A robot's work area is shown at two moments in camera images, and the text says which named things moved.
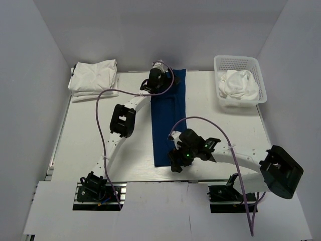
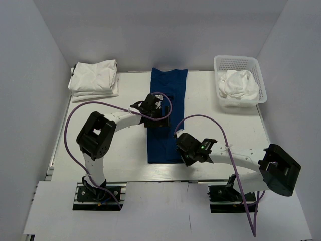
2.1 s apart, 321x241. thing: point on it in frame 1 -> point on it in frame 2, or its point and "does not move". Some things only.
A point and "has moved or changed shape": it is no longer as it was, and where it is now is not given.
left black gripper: x=168 y=81 -> x=159 y=123
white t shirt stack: x=88 y=80 does not move
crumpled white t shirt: x=238 y=85 does not move
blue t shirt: x=168 y=109 has moved or changed shape
